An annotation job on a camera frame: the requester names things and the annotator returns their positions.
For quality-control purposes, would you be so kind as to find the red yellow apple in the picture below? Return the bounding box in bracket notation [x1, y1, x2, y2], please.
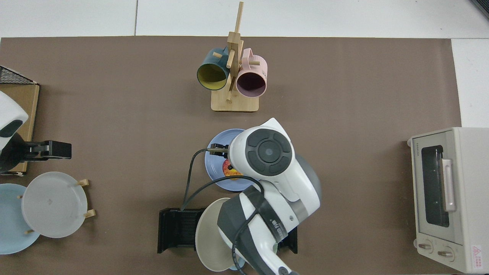
[223, 160, 243, 179]

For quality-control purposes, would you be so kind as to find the wooden plate rack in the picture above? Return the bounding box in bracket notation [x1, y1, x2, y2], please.
[17, 179, 96, 235]

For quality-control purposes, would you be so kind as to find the grey plate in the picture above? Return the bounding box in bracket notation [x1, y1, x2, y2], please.
[21, 171, 88, 239]

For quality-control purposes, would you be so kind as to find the light blue plate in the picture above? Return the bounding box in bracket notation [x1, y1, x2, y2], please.
[0, 184, 40, 255]

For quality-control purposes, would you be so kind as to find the beige plate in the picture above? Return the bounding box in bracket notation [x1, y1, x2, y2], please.
[195, 197, 245, 272]

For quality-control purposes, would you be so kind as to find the black dish rack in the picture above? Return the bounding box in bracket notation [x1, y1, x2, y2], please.
[157, 207, 298, 254]

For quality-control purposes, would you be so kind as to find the wooden cup stand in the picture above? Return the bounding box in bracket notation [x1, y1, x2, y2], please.
[211, 2, 260, 113]

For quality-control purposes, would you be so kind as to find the dark blue cup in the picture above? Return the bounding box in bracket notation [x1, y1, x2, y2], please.
[196, 48, 232, 91]

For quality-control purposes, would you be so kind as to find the pink cup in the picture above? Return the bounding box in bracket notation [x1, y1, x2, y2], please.
[236, 48, 268, 98]

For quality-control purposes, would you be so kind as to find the brown table cloth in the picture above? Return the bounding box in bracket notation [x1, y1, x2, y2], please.
[0, 36, 462, 275]

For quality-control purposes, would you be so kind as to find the pale toaster oven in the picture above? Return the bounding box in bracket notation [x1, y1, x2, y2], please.
[407, 127, 489, 274]

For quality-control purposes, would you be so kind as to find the dark grey flat object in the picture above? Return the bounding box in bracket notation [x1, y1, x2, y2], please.
[469, 0, 489, 19]

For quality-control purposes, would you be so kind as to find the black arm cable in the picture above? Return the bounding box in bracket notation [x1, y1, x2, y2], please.
[181, 147, 266, 275]

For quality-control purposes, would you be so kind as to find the wire basket with wooden floor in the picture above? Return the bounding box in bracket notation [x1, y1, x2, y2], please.
[0, 66, 40, 176]

